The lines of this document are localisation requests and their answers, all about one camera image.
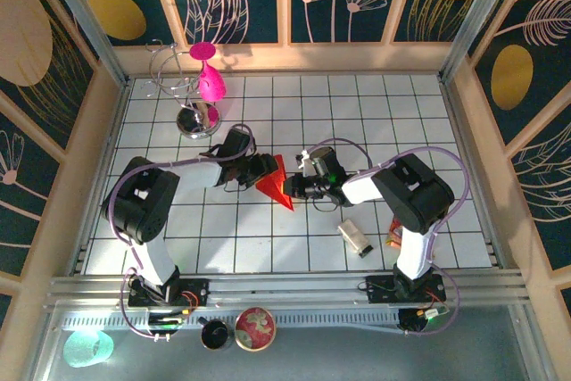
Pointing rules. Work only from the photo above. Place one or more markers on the red cloth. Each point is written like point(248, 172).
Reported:
point(274, 184)

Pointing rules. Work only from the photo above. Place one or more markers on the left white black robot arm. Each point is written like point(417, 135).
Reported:
point(156, 260)

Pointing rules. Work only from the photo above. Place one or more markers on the pink wine glass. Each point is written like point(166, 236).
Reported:
point(209, 84)

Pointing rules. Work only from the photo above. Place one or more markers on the small beige box device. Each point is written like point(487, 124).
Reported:
point(352, 234)

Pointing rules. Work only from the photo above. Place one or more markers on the colourful fruit candy bag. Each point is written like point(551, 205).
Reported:
point(394, 234)

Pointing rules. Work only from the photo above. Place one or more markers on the small electronics module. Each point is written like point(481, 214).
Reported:
point(412, 320)
point(167, 321)

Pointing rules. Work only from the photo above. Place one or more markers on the red round patterned tin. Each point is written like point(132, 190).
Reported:
point(255, 328)

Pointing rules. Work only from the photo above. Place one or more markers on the black mug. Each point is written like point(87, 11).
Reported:
point(216, 335)

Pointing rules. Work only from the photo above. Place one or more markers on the teal plastic cup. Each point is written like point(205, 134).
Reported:
point(87, 349)

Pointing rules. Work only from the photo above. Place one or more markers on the aluminium mounting rail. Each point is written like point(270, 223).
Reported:
point(285, 287)

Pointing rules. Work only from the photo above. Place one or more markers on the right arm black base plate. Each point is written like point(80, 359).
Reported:
point(379, 289)

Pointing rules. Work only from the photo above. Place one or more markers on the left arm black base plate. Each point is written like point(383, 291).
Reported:
point(196, 287)

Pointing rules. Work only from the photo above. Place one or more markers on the aluminium frame post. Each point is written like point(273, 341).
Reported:
point(85, 19)
point(477, 19)

